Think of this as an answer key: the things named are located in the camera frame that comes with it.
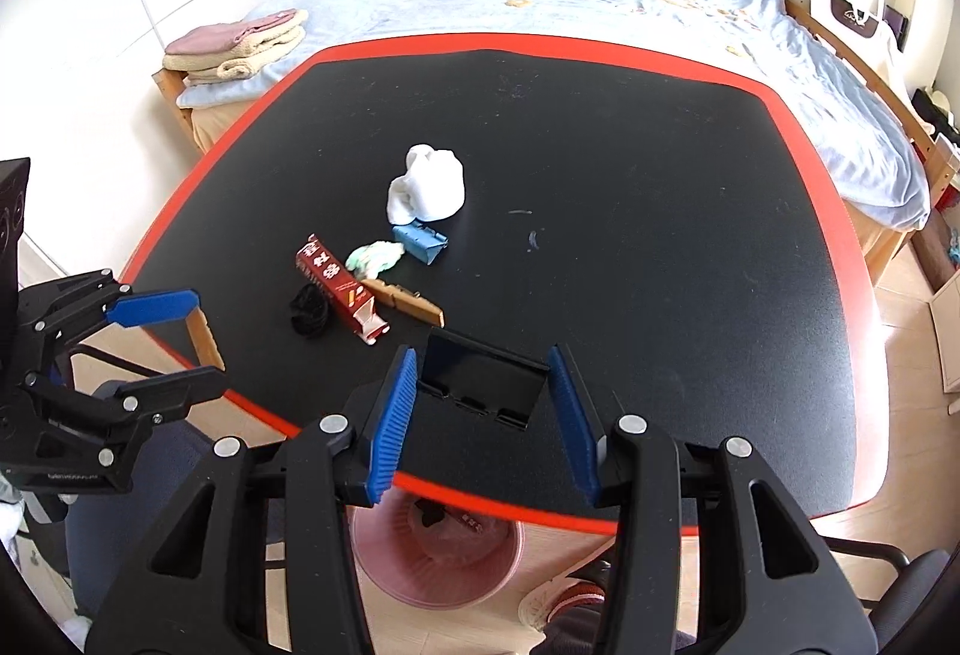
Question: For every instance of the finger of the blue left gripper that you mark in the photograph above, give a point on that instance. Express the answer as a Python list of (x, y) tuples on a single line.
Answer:
[(169, 397), (131, 310)]

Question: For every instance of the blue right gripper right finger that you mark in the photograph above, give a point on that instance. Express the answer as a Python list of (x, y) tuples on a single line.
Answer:
[(579, 424)]

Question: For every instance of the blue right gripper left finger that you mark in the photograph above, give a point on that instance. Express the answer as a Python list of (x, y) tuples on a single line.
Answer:
[(388, 423)]

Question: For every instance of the brown cardboard strip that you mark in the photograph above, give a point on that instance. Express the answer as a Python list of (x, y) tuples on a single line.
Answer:
[(201, 337)]

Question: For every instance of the black plastic tray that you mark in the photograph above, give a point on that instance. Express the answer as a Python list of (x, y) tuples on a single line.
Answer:
[(481, 378)]

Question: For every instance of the black patterned sock bundle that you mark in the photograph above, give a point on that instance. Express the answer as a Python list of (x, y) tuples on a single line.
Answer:
[(431, 512)]

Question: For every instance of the long red Surprise box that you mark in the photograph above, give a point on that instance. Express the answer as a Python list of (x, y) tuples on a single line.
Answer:
[(468, 520)]

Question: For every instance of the pink trash bin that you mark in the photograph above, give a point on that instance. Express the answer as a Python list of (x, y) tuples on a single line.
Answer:
[(441, 568)]

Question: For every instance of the dark red printed carton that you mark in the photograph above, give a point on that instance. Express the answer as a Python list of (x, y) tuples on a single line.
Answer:
[(353, 303)]

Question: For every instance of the red white shoe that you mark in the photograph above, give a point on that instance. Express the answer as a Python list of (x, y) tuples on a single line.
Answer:
[(551, 598)]

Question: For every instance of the brown cardboard piece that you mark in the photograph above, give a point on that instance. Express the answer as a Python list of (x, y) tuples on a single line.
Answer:
[(405, 301)]

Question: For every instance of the small black crumpled item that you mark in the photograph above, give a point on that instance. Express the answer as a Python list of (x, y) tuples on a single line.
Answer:
[(311, 312)]

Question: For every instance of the green white crumpled wrapper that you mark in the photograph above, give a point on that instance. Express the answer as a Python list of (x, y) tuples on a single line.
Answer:
[(368, 261)]

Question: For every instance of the small blue carton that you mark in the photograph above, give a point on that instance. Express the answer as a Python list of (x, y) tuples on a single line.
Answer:
[(420, 241)]

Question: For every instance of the folded pink beige towels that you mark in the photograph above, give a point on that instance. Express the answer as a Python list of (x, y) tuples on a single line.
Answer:
[(238, 50)]

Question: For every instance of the white rolled socks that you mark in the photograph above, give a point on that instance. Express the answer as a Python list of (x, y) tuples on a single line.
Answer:
[(431, 189)]

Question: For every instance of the white drawer cabinet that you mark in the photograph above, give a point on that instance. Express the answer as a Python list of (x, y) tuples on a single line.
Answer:
[(945, 314)]

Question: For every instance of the bed with blue sheet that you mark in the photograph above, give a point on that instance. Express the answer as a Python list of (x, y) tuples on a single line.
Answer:
[(888, 166)]

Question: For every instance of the white tote bag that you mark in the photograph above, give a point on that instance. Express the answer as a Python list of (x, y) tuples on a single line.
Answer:
[(870, 38)]

